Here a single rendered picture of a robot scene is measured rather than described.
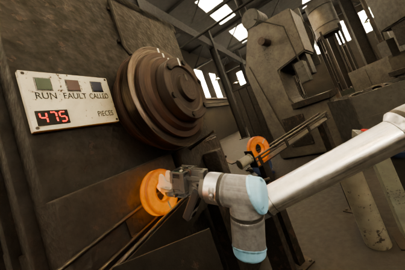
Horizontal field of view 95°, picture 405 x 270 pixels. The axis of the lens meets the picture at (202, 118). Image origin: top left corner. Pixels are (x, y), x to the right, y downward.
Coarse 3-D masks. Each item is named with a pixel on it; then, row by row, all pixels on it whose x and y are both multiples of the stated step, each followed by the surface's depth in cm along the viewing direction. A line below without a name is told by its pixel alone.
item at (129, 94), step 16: (144, 48) 78; (128, 64) 67; (128, 80) 65; (128, 96) 66; (128, 112) 67; (144, 112) 66; (144, 128) 68; (160, 128) 70; (160, 144) 75; (176, 144) 75
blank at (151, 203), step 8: (152, 176) 64; (144, 184) 61; (152, 184) 62; (144, 192) 60; (152, 192) 61; (144, 200) 59; (152, 200) 60; (160, 200) 63; (168, 200) 65; (176, 200) 68; (144, 208) 60; (152, 208) 59; (160, 208) 62; (168, 208) 64
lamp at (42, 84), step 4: (36, 80) 53; (40, 80) 54; (44, 80) 55; (48, 80) 56; (36, 84) 53; (40, 84) 54; (44, 84) 55; (48, 84) 56; (40, 88) 54; (44, 88) 54; (48, 88) 55
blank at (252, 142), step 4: (256, 136) 115; (260, 136) 116; (252, 140) 113; (256, 140) 114; (260, 140) 115; (264, 140) 117; (248, 144) 113; (252, 144) 112; (256, 144) 114; (260, 144) 116; (264, 144) 116; (268, 144) 117; (248, 148) 112; (252, 148) 112; (264, 148) 115; (256, 152) 112; (260, 152) 116
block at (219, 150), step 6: (216, 150) 100; (222, 150) 105; (204, 156) 102; (210, 156) 100; (216, 156) 99; (222, 156) 102; (210, 162) 101; (216, 162) 99; (222, 162) 99; (210, 168) 101; (216, 168) 99; (222, 168) 98; (228, 168) 103
